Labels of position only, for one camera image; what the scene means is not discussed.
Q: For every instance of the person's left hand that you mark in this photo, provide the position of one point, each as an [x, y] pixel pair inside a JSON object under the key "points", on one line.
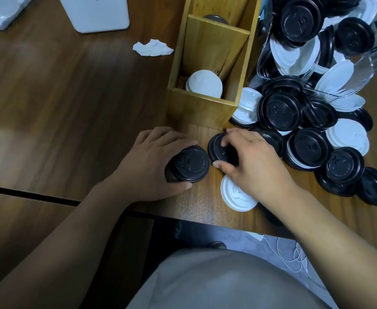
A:
{"points": [[143, 170]]}

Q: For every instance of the person's right hand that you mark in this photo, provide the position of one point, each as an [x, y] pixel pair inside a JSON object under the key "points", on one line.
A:
{"points": [[259, 173]]}

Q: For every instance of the white domed cup lid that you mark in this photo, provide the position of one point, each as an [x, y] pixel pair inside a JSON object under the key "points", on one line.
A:
{"points": [[235, 196]]}

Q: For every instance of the black domed cup lid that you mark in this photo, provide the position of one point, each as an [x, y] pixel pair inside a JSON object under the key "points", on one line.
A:
{"points": [[222, 155]]}

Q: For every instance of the pile of black and white cup lids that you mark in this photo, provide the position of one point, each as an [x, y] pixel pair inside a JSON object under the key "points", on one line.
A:
{"points": [[310, 148]]}

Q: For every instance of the wooden three-compartment organizer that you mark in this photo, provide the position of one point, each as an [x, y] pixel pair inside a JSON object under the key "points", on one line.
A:
{"points": [[198, 109]]}

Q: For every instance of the person's right forearm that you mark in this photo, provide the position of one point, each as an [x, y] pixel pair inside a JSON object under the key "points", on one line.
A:
{"points": [[336, 247]]}

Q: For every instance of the person's left forearm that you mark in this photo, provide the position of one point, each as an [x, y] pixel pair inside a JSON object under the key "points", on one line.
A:
{"points": [[63, 247]]}

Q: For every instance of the white foam box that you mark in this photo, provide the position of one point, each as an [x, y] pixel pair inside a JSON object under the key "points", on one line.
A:
{"points": [[95, 12]]}

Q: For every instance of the white power adapter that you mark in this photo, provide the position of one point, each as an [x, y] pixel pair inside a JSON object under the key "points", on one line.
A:
{"points": [[255, 236]]}

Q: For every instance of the dark shoe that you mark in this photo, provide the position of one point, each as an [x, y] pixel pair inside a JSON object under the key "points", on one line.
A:
{"points": [[216, 245]]}

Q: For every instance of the grey shirt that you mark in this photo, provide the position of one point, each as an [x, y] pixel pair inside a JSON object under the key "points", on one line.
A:
{"points": [[223, 283]]}

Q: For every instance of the crumpled white tissue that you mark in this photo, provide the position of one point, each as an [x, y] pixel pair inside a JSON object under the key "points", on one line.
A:
{"points": [[153, 48]]}

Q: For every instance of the clear plastic container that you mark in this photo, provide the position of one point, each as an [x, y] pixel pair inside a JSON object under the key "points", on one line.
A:
{"points": [[365, 69]]}

